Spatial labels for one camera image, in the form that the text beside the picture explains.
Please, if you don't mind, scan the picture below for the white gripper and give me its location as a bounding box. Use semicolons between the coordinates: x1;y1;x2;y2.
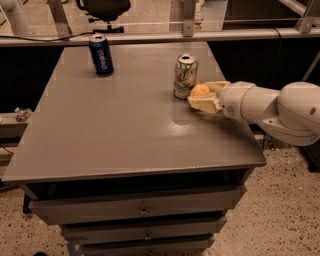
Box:
188;81;255;120

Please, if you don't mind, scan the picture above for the orange fruit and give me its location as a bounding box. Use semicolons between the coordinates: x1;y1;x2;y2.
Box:
190;84;210;96

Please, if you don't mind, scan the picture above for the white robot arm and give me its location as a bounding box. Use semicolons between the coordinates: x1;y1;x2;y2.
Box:
188;81;320;146

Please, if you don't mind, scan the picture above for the green white 7up can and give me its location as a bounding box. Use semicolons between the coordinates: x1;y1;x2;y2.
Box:
174;53;198;99

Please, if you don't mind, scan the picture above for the blue pepsi can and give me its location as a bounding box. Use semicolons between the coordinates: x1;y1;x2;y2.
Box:
89;34;114;76

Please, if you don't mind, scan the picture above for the top grey drawer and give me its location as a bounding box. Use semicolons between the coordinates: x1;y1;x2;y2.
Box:
29;185;246;225

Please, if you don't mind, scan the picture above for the grey drawer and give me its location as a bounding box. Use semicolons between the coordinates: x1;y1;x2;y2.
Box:
81;235;213;256
62;215;226;245
29;185;246;225

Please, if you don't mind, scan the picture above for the grey drawer cabinet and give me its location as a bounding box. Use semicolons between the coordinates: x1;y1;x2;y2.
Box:
1;41;267;256

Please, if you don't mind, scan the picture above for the middle grey drawer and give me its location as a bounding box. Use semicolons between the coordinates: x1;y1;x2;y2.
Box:
62;215;226;245

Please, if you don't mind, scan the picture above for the black office chair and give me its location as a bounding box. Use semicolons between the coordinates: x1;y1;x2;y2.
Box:
75;0;131;33

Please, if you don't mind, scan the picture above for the bottom grey drawer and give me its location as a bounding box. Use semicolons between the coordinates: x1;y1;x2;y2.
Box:
81;235;213;256

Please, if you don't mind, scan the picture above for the crumpled clear plastic object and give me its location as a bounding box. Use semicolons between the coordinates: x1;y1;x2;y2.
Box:
15;107;32;122

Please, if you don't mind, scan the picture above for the grey metal rail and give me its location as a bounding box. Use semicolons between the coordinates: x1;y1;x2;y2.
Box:
0;27;320;47

